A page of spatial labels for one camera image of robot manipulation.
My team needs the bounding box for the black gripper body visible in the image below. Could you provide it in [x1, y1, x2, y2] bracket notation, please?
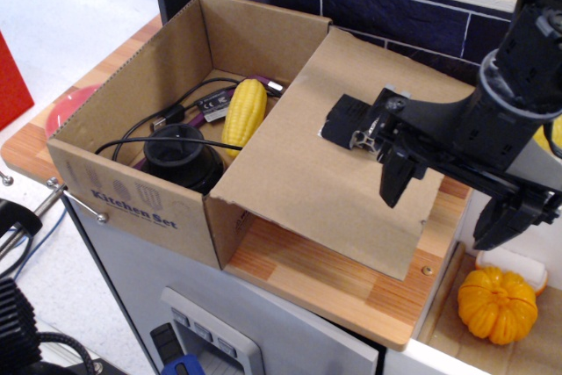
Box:
[378, 90, 561, 232]

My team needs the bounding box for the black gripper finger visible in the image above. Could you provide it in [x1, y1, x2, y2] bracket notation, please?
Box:
[472, 198, 527, 251]
[379, 148, 427, 208]

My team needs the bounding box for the aluminium profile handle with tape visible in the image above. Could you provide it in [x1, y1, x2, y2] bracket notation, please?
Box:
[318, 83, 413, 155]

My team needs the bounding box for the brown cardboard box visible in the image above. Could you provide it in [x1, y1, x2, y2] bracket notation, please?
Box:
[47, 0, 472, 279]

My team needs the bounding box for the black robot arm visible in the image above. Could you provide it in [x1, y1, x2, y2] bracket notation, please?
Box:
[369, 0, 561, 250]

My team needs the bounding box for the white orange toy piece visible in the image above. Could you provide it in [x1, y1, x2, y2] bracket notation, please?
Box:
[475, 247, 548, 296]

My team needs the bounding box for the orange toy pumpkin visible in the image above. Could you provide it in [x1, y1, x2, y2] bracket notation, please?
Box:
[457, 267, 538, 345]

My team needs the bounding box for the yellow toy corn cob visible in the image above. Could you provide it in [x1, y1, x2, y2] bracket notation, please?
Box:
[221, 79, 267, 158]

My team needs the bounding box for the black round speaker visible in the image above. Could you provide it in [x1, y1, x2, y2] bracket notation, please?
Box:
[140, 124, 225, 195]

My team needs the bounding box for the toy oven control panel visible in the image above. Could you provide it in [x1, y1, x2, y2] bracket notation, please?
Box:
[161, 287, 265, 374]

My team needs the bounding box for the red plastic bowl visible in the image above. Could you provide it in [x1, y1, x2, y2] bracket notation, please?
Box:
[45, 84, 101, 138]

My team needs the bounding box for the metal clamp bar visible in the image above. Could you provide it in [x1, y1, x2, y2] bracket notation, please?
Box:
[1, 177, 109, 259]

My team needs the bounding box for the red box at left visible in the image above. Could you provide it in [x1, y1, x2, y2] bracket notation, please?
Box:
[0, 35, 34, 129]

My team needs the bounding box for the black ribbed heatsink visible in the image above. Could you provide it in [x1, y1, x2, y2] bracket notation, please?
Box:
[1, 278, 41, 374]

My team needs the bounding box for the black usb cable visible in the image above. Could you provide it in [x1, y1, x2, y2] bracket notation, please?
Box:
[95, 77, 245, 162]

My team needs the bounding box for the blue cable on floor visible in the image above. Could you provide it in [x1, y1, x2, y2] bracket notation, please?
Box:
[0, 207, 68, 288]

